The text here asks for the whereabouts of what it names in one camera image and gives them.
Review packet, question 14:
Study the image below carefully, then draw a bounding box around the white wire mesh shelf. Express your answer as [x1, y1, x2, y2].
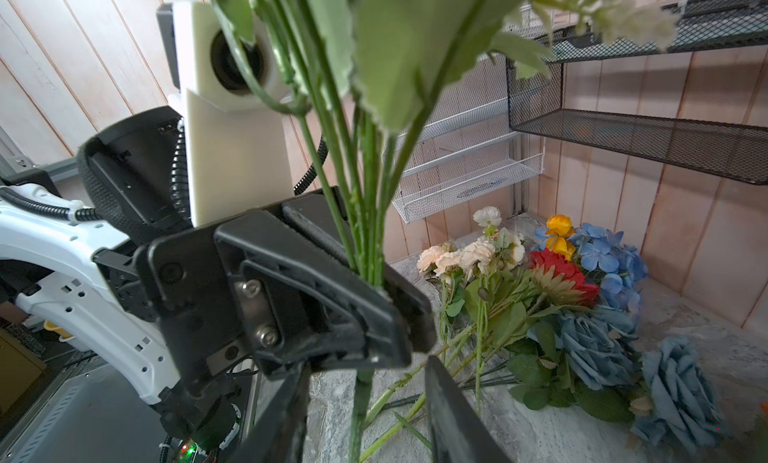
[389, 0, 547, 224]

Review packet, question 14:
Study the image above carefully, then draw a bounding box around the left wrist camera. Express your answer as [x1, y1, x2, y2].
[156, 0, 294, 227]

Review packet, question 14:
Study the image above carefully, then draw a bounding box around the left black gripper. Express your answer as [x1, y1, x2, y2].
[77, 106, 437, 393]

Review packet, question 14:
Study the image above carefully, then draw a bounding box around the yellow flower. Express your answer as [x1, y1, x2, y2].
[545, 215, 576, 261]

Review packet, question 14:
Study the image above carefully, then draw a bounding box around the black corrugated cable hose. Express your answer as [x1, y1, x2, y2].
[0, 117, 331, 224]

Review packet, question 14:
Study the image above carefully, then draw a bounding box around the red gerbera flower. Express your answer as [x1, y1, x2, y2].
[529, 248, 600, 308]

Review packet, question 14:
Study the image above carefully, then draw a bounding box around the black mesh basket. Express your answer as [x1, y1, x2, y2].
[508, 0, 767, 186]

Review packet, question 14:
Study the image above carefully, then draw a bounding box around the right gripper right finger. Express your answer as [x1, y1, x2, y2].
[425, 355, 511, 463]

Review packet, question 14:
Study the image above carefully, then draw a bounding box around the lilac white flower bunch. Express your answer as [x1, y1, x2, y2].
[203, 0, 682, 463]

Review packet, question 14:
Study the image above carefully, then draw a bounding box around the cream peach carnation bunch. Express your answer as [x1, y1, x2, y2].
[417, 206, 534, 412]

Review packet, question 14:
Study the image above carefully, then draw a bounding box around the blue hydrangea flower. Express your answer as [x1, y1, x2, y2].
[533, 223, 648, 315]

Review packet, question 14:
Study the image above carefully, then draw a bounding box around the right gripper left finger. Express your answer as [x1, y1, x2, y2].
[230, 363, 312, 463]

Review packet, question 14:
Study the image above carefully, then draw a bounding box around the dusty blue rose bunch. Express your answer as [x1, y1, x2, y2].
[555, 306, 728, 455]

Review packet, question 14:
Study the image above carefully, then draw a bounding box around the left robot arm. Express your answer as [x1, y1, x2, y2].
[1, 106, 436, 455]

